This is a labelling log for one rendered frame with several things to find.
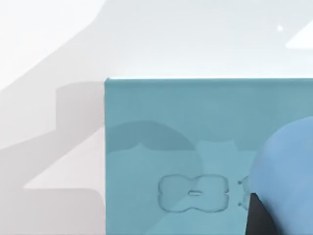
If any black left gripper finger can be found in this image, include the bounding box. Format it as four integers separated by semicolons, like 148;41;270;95
245;192;279;235

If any teal blue box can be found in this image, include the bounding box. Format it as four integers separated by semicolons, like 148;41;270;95
104;77;313;235

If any blue rounded object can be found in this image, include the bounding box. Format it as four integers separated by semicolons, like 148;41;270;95
249;116;313;235

